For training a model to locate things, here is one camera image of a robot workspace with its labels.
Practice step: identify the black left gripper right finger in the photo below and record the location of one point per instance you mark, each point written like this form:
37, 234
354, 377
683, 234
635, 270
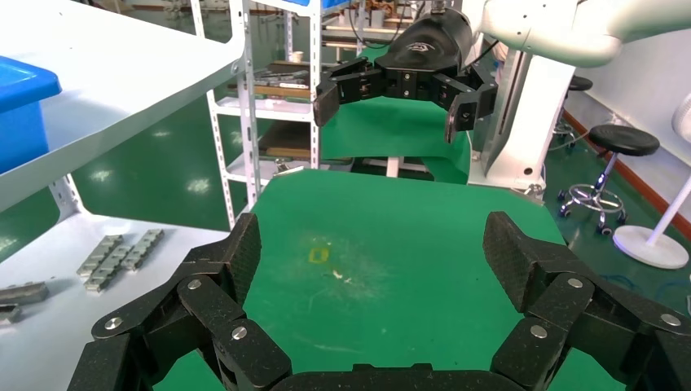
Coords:
567, 313

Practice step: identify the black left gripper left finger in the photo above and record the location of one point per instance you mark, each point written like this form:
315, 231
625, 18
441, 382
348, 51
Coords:
205, 313

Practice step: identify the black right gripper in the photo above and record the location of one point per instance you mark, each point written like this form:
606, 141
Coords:
426, 54

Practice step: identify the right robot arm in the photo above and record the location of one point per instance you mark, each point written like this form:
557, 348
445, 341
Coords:
567, 27

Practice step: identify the smooth green table mat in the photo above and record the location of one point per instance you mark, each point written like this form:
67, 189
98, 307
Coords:
388, 129

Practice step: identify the wooden workbench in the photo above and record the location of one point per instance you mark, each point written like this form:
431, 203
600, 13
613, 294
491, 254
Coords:
345, 29

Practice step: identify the grey metal comb clip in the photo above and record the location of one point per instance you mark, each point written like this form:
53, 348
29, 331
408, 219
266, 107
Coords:
108, 270
141, 249
100, 254

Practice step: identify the white robot torso column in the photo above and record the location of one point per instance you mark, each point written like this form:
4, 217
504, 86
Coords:
518, 119

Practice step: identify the blue storage box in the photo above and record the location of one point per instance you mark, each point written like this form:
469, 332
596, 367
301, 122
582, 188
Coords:
337, 4

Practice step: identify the grey metal bar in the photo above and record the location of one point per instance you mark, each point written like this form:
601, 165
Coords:
291, 85

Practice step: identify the small white cup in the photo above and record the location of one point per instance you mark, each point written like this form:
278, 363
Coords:
296, 56

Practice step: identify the brown wooden board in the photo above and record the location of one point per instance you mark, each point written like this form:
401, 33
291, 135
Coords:
270, 93
286, 141

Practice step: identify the small white scrap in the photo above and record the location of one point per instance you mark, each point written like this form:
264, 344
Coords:
339, 275

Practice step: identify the white rack with wooden boards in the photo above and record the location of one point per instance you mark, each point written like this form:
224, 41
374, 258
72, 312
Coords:
259, 110

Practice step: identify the scratched green table mat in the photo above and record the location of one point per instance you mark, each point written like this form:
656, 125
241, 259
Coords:
378, 243

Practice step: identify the white metal shelf board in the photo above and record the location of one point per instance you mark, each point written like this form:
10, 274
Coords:
108, 70
43, 345

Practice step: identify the black round rolling stool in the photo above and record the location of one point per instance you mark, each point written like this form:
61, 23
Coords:
580, 83
623, 139

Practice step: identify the blue plastic bin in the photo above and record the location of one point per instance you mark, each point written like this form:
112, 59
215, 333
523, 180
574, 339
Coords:
21, 124

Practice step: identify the white perforated rack post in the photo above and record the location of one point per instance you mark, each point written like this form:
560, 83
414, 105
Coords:
66, 195
249, 135

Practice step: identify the grey metal rail part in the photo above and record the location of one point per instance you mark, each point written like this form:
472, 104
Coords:
8, 314
24, 294

